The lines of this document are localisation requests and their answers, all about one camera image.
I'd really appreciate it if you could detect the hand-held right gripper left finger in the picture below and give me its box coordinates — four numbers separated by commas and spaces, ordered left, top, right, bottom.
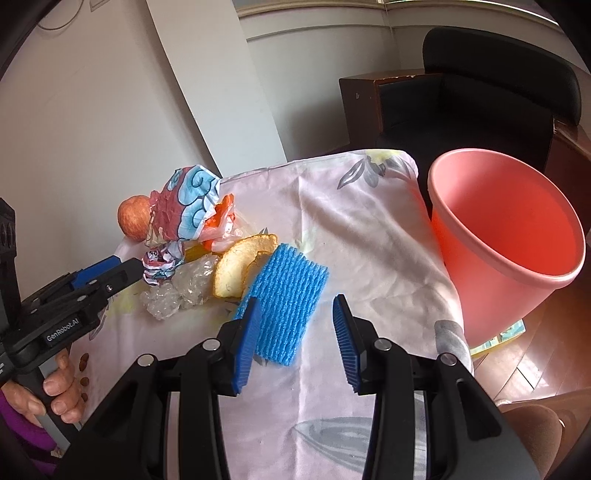
55, 298, 264, 480

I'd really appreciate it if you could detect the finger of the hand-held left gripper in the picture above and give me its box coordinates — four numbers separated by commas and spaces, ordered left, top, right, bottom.
44, 257, 145, 328
28, 255, 124, 315

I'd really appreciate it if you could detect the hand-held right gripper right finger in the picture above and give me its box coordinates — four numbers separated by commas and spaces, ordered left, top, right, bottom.
332, 294, 541, 480

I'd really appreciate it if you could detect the blue foam fruit net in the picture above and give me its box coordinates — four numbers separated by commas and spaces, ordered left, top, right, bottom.
233, 244, 331, 367

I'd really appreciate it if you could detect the clear plastic bag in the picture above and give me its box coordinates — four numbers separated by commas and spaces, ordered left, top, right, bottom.
140, 254, 220, 320

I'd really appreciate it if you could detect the pink plastic bin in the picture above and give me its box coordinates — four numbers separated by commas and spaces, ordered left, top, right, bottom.
427, 148, 586, 348

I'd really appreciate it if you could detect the purple sleeved left forearm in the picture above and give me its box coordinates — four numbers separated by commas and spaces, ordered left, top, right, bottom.
0, 406, 61, 476

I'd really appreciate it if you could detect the person's left hand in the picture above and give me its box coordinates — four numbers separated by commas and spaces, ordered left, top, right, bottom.
0, 353, 86, 430

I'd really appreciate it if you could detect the small crumpled patterned wrapper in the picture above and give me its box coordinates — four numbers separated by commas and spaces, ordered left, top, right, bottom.
142, 242, 185, 287

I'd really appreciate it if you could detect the red apple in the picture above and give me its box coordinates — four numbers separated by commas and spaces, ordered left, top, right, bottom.
117, 195, 153, 241

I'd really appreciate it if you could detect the large pomelo peel piece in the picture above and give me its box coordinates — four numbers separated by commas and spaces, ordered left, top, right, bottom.
212, 234, 279, 298

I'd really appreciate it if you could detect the small pomelo peel piece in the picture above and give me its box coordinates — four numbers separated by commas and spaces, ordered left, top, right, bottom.
242, 250, 278, 296

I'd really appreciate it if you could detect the large cloud patterned wrapper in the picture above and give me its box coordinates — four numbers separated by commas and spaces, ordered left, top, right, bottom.
148, 166, 222, 243

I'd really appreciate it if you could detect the pink floral cloth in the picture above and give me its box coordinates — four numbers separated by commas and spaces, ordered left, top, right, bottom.
60, 148, 474, 480

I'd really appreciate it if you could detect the orange plastic bag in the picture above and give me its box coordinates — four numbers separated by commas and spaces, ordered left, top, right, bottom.
203, 194, 243, 252

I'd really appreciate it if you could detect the green yellow book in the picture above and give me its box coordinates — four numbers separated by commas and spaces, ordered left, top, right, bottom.
471, 318, 527, 356

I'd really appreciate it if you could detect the white leaning board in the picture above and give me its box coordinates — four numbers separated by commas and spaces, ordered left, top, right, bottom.
145, 0, 287, 178

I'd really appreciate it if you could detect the brown wooden cabinet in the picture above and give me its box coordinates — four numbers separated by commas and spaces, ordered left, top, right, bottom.
338, 68, 435, 153

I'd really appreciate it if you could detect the black leather chair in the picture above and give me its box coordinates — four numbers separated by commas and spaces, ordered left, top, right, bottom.
374, 25, 583, 171

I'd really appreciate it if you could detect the thin wall cable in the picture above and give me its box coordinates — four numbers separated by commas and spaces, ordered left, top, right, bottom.
34, 0, 88, 31

